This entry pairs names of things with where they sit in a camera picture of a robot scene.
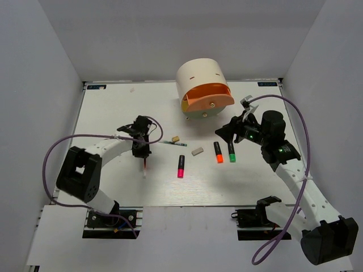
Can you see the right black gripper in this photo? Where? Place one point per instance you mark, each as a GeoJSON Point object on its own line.
{"type": "Point", "coordinates": [236, 126]}

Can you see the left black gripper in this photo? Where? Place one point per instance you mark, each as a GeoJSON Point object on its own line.
{"type": "Point", "coordinates": [146, 152]}

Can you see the orange clear pen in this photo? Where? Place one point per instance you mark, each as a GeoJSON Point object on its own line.
{"type": "Point", "coordinates": [144, 171]}

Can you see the green clear pen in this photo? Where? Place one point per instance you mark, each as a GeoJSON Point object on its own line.
{"type": "Point", "coordinates": [173, 143]}

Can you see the orange top drawer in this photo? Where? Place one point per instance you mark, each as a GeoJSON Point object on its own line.
{"type": "Point", "coordinates": [208, 95]}

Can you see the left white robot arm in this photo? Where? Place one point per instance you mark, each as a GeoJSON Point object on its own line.
{"type": "Point", "coordinates": [81, 171]}

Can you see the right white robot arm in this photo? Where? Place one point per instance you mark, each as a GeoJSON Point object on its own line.
{"type": "Point", "coordinates": [323, 233]}

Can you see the green highlighter marker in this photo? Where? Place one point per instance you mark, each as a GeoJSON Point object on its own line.
{"type": "Point", "coordinates": [231, 151]}

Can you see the orange highlighter marker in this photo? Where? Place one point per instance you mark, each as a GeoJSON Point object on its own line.
{"type": "Point", "coordinates": [218, 152]}

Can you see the pink highlighter marker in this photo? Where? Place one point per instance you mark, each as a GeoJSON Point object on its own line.
{"type": "Point", "coordinates": [181, 165]}

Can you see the grey white eraser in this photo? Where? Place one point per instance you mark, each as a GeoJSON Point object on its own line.
{"type": "Point", "coordinates": [197, 151]}

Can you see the yellow middle drawer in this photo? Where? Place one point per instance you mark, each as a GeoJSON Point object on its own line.
{"type": "Point", "coordinates": [184, 105]}

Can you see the right blue table label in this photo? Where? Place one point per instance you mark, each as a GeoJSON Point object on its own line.
{"type": "Point", "coordinates": [267, 84]}

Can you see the blue table label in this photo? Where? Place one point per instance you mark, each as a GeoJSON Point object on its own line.
{"type": "Point", "coordinates": [267, 84]}
{"type": "Point", "coordinates": [97, 87]}

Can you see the cream cylindrical drawer organizer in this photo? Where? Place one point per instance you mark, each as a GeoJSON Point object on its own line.
{"type": "Point", "coordinates": [197, 72]}

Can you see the left blue table label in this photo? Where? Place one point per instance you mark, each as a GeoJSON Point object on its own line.
{"type": "Point", "coordinates": [97, 87]}

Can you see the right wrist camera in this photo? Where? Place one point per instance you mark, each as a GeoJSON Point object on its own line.
{"type": "Point", "coordinates": [246, 103]}

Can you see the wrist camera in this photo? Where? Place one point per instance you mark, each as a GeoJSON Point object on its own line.
{"type": "Point", "coordinates": [129, 129]}
{"type": "Point", "coordinates": [246, 103]}

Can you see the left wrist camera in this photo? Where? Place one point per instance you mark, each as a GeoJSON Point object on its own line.
{"type": "Point", "coordinates": [129, 129]}

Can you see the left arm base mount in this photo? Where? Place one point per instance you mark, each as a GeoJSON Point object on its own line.
{"type": "Point", "coordinates": [102, 227]}

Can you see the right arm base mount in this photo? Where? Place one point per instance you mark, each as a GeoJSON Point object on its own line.
{"type": "Point", "coordinates": [252, 223]}

